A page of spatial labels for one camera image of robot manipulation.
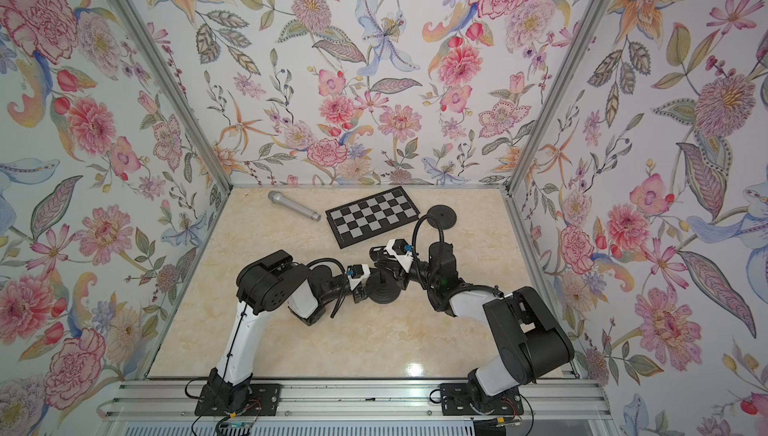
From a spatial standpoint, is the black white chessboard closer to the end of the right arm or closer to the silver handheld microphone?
the silver handheld microphone

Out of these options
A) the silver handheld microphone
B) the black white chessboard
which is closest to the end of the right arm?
the black white chessboard

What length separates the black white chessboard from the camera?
41.6 inches
